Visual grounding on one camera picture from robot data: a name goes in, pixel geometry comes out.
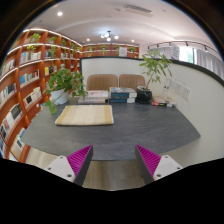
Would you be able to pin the ceiling lamp cluster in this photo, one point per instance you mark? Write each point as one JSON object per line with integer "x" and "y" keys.
{"x": 108, "y": 36}

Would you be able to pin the right tan chair back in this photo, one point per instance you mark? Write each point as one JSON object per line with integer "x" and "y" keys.
{"x": 131, "y": 81}

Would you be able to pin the leafy plant in white pot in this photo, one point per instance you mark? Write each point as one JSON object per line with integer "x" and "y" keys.
{"x": 63, "y": 81}

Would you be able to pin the dark blue book stack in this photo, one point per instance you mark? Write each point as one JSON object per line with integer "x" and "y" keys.
{"x": 122, "y": 95}

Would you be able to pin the white curtain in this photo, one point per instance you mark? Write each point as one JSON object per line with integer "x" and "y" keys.
{"x": 210, "y": 62}

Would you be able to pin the white wall sockets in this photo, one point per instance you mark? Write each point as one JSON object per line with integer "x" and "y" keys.
{"x": 182, "y": 90}

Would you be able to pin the white book stack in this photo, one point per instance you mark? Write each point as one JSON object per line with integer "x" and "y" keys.
{"x": 94, "y": 97}

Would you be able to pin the orange wooden bookshelf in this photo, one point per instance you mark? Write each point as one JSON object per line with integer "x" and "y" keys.
{"x": 36, "y": 54}

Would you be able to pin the cream yellow striped towel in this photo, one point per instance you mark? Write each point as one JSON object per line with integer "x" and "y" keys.
{"x": 86, "y": 115}

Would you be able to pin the left tan chair back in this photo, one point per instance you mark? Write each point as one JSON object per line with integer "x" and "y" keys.
{"x": 101, "y": 81}

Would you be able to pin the small tree in black pot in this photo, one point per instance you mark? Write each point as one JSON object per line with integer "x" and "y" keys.
{"x": 154, "y": 66}

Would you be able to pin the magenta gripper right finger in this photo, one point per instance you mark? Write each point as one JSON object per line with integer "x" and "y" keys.
{"x": 154, "y": 167}

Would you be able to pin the tan chair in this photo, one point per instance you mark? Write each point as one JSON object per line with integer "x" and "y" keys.
{"x": 131, "y": 81}
{"x": 101, "y": 81}

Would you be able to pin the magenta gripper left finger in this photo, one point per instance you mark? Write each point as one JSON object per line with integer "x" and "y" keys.
{"x": 73, "y": 167}

